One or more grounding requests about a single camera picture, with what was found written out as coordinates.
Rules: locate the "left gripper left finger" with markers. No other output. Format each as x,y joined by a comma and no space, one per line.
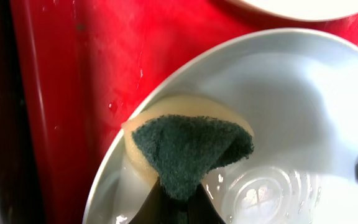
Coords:
158,207

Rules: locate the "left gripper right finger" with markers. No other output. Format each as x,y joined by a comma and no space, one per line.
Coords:
200,209

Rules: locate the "green yellow sponge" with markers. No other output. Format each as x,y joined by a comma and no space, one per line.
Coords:
181,138

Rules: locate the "light blue plate front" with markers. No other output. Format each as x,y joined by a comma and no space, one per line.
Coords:
298,90

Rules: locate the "red plastic tray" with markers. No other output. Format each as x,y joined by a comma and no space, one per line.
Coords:
87,65

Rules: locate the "black rectangular tray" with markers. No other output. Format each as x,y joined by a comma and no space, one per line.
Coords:
20,196

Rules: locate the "white round plate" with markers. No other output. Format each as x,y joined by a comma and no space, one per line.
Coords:
303,10

